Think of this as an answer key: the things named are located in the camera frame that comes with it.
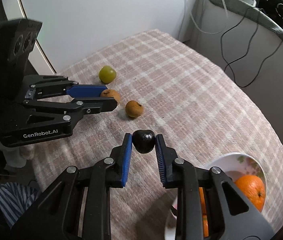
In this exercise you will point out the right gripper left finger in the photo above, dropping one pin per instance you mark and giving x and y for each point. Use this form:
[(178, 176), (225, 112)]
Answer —
[(76, 205)]

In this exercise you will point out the dark purple plum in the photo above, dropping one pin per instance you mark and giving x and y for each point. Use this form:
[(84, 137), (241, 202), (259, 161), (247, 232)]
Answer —
[(144, 140)]

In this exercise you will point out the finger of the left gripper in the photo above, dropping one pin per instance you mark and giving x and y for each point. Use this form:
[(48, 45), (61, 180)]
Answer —
[(67, 113), (86, 91)]

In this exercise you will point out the pink plaid tablecloth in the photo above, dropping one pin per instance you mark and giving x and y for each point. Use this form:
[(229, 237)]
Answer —
[(200, 112)]

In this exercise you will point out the orange in bowl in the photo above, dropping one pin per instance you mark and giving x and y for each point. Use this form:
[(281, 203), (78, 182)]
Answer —
[(253, 188)]

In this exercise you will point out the brown round fruit far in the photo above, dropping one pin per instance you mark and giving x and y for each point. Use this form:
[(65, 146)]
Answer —
[(134, 109)]

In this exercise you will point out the grey green sill cloth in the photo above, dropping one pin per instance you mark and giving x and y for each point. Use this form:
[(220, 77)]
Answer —
[(267, 13)]

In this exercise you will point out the striped blue white cloth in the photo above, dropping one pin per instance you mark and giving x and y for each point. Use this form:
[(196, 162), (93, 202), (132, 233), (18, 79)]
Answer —
[(15, 199)]

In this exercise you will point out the brown round fruit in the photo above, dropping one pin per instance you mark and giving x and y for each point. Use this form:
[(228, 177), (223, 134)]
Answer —
[(134, 109), (110, 93)]

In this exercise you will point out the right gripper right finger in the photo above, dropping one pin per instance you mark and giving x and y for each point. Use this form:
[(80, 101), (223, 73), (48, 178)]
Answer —
[(230, 214)]

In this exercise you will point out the green apple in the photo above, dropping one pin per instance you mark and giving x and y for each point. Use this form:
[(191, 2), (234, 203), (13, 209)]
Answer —
[(107, 74)]

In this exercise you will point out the brown round fruit near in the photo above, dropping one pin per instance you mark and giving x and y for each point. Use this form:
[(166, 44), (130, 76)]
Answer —
[(110, 93)]

